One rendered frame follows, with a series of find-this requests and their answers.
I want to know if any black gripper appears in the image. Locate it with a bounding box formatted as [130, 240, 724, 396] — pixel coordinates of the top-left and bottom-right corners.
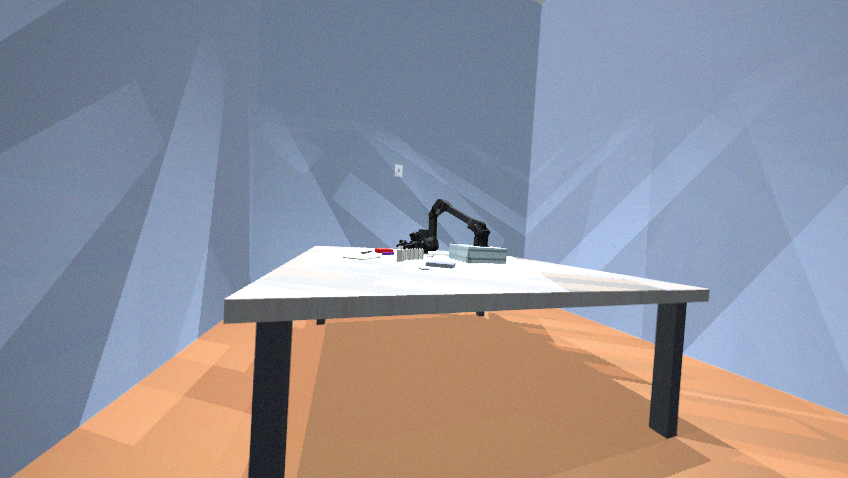
[396, 240, 424, 249]

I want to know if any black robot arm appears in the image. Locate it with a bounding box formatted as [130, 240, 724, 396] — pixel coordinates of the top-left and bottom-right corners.
[409, 199, 490, 254]

